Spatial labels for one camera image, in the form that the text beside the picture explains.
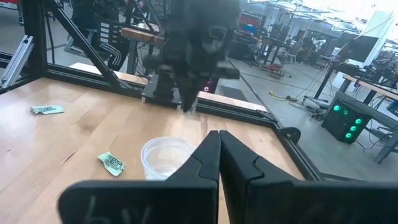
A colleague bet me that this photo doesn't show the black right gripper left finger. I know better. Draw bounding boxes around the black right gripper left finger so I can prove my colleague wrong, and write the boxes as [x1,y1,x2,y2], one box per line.
[57,129,221,224]

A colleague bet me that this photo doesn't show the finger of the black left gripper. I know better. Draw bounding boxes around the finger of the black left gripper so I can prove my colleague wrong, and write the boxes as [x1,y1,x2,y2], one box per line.
[177,75,190,113]
[188,76,201,113]

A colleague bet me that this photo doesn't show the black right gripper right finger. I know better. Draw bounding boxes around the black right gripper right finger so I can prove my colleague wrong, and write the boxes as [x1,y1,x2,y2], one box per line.
[219,129,398,224]

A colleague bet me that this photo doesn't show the black floor mat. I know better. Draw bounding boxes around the black floor mat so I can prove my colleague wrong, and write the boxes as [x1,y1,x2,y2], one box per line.
[218,84,249,103]

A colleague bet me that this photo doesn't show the clear plastic deli container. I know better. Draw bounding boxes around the clear plastic deli container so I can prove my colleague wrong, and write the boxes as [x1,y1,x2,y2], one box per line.
[140,136,200,182]

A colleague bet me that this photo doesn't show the wooden desk black legs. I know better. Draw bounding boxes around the wooden desk black legs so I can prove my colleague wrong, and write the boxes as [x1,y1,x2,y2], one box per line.
[120,26,166,76]

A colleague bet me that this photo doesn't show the red cart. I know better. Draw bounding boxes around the red cart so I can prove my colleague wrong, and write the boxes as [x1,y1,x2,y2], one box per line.
[266,63,286,79]

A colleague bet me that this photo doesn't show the person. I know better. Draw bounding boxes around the person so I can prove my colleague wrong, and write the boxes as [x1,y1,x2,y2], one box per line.
[70,0,131,72]

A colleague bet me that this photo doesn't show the black computer tower green lights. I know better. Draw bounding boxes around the black computer tower green lights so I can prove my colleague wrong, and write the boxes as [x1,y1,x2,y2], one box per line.
[320,98,373,145]

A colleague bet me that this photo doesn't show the wood top desk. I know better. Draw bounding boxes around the wood top desk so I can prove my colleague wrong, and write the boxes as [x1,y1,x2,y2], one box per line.
[341,73,398,103]

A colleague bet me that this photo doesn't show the black monitor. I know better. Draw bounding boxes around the black monitor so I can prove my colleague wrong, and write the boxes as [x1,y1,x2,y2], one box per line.
[336,32,379,63]

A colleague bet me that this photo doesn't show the black frame clamp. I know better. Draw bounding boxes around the black frame clamp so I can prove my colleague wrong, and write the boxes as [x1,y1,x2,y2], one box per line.
[278,126,302,145]

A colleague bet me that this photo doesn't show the yellow cable with black connector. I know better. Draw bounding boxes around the yellow cable with black connector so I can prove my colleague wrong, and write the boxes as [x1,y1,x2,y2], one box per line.
[267,90,289,102]

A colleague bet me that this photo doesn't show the black floor cable bundle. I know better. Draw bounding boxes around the black floor cable bundle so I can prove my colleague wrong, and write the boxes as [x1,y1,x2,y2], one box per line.
[287,67,335,122]

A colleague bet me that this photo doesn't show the black diagonal frame strut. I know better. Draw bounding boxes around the black diagonal frame strut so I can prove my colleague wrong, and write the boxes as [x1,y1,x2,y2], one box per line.
[43,0,127,90]

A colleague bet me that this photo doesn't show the black aluminium table frame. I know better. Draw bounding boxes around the black aluminium table frame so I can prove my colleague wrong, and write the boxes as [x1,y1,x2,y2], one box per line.
[0,0,368,183]

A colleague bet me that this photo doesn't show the silver aluminium extrusion bracket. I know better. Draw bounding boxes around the silver aluminium extrusion bracket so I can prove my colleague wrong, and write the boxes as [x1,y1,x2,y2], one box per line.
[0,34,34,90]

